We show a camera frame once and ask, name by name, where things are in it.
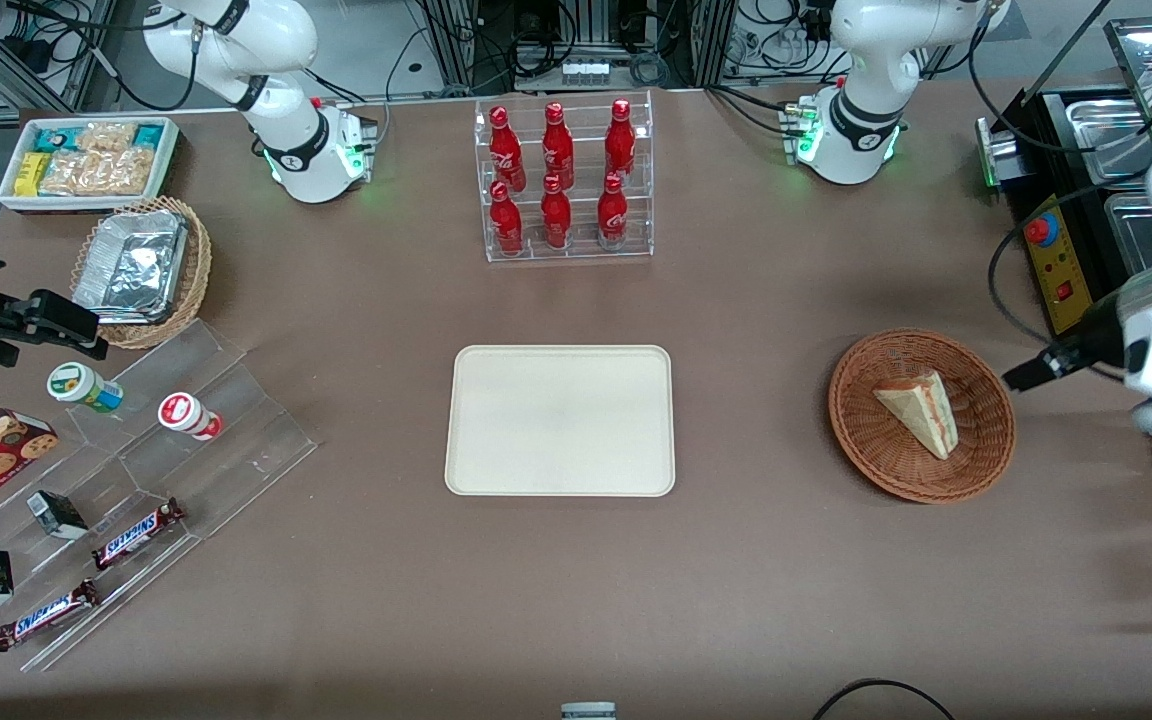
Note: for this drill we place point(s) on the white rectangular snack bin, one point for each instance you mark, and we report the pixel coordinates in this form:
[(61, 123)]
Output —
[(171, 160)]

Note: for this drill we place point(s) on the red cola bottle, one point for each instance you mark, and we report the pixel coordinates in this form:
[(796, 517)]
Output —
[(556, 220), (620, 140), (506, 225), (613, 215), (506, 150), (557, 145)]

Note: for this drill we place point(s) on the red label yogurt cup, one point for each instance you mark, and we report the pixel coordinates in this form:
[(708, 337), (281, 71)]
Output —
[(188, 414)]

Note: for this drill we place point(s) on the stacked aluminium foil containers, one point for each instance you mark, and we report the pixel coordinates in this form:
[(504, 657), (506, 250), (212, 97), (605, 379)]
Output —
[(131, 265)]

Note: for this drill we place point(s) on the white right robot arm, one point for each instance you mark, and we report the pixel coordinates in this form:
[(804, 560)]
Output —
[(288, 140)]

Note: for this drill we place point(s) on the small clear cracker bag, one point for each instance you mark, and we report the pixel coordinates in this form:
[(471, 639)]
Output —
[(106, 136)]

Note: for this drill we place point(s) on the yellow snack package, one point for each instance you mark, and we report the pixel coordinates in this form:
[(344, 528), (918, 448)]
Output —
[(31, 173)]

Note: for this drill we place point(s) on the triangular sandwich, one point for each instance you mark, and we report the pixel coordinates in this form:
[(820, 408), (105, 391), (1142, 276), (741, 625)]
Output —
[(921, 410)]

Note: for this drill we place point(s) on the light wicker basket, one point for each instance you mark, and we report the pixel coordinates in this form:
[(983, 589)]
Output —
[(198, 270)]

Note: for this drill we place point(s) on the white power strip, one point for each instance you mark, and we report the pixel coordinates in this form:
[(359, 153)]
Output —
[(584, 71)]

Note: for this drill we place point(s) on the beige plastic tray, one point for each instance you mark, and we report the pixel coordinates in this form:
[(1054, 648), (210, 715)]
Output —
[(558, 420)]

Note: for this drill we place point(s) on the small steel warmer pan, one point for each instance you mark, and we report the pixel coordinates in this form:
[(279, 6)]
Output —
[(1106, 135)]

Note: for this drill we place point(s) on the green label yogurt cup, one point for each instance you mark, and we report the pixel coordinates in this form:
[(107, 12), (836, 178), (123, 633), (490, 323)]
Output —
[(81, 386)]

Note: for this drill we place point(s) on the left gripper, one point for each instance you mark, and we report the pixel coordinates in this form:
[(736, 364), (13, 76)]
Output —
[(1086, 345)]

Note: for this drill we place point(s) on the grey device at table edge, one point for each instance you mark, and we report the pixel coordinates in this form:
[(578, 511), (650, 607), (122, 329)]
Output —
[(588, 712)]

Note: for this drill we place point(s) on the teal snack package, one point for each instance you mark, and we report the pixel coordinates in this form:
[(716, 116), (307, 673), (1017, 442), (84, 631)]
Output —
[(56, 138), (148, 136)]

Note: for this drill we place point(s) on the clear acrylic tiered stand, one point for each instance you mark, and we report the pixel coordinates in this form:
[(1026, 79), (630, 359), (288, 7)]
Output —
[(236, 450)]

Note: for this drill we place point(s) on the large brown wicker basket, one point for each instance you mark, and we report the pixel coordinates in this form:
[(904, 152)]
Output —
[(876, 450)]

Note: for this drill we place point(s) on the large steel warmer pan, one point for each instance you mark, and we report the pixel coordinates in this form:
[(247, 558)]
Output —
[(1131, 230)]

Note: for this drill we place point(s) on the snickers chocolate bar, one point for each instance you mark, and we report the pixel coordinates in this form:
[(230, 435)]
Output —
[(46, 615), (136, 534)]

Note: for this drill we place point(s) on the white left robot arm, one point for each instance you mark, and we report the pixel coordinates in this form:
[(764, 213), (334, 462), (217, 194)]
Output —
[(856, 115)]

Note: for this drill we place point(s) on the clear acrylic bottle rack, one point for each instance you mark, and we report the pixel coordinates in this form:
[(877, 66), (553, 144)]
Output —
[(581, 255)]

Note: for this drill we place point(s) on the black food warmer cabinet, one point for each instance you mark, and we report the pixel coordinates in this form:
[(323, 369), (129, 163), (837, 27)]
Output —
[(1046, 130)]

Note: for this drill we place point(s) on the large clear cracker bag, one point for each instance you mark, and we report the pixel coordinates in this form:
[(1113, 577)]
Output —
[(101, 172)]

